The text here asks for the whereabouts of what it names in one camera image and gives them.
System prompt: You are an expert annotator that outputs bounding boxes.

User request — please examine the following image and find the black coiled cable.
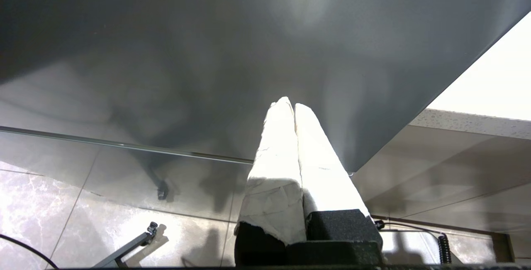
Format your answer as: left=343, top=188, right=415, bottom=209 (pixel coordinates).
left=375, top=219, right=453, bottom=265

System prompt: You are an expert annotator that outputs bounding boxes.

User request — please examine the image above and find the grey metal stand leg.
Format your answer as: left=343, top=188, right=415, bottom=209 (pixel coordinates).
left=92, top=221, right=159, bottom=268

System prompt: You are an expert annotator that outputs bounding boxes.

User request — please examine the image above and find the thin black floor cable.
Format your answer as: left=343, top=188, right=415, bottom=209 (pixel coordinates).
left=0, top=234, right=58, bottom=270

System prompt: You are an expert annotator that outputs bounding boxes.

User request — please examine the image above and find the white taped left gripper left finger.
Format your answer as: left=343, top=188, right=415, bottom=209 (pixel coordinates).
left=234, top=97, right=308, bottom=266

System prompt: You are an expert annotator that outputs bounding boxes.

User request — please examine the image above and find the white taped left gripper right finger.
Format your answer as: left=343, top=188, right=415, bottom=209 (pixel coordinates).
left=295, top=103, right=383, bottom=246

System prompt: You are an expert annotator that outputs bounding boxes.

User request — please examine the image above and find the beige base cabinet front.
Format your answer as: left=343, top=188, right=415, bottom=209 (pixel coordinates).
left=353, top=125, right=531, bottom=237

